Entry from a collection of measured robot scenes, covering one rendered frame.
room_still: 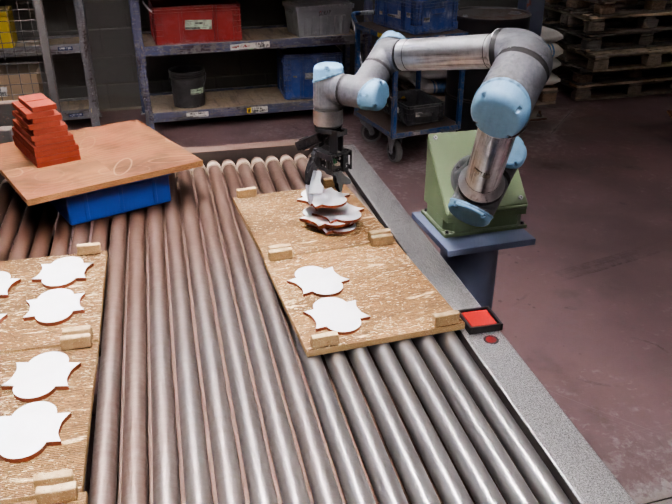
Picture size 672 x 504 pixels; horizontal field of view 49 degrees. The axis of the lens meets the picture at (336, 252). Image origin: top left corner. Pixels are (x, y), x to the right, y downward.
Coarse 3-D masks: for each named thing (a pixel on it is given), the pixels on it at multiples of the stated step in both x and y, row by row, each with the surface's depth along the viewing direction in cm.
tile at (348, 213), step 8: (320, 208) 199; (328, 208) 199; (336, 208) 199; (344, 208) 199; (352, 208) 199; (360, 208) 199; (320, 216) 195; (328, 216) 194; (336, 216) 194; (344, 216) 194; (352, 216) 194; (360, 216) 194
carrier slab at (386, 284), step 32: (320, 256) 183; (352, 256) 183; (384, 256) 183; (288, 288) 169; (352, 288) 169; (384, 288) 169; (416, 288) 169; (384, 320) 157; (416, 320) 157; (320, 352) 148
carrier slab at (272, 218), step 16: (288, 192) 219; (240, 208) 209; (256, 208) 209; (272, 208) 209; (288, 208) 209; (304, 208) 209; (256, 224) 199; (272, 224) 199; (288, 224) 199; (304, 224) 199; (368, 224) 199; (256, 240) 191; (272, 240) 191; (288, 240) 191; (304, 240) 191; (320, 240) 191; (336, 240) 191; (352, 240) 191; (368, 240) 191
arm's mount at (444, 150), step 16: (432, 144) 210; (448, 144) 211; (464, 144) 212; (432, 160) 208; (448, 160) 209; (432, 176) 211; (448, 176) 207; (432, 192) 212; (448, 192) 206; (512, 192) 210; (432, 208) 214; (512, 208) 208; (432, 224) 214; (448, 224) 207; (464, 224) 207; (496, 224) 210; (512, 224) 211
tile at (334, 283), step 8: (296, 272) 174; (304, 272) 174; (312, 272) 174; (320, 272) 174; (328, 272) 174; (288, 280) 170; (296, 280) 170; (304, 280) 170; (312, 280) 170; (320, 280) 170; (328, 280) 170; (336, 280) 170; (344, 280) 170; (304, 288) 167; (312, 288) 167; (320, 288) 167; (328, 288) 167; (336, 288) 167; (304, 296) 165; (320, 296) 165; (328, 296) 165
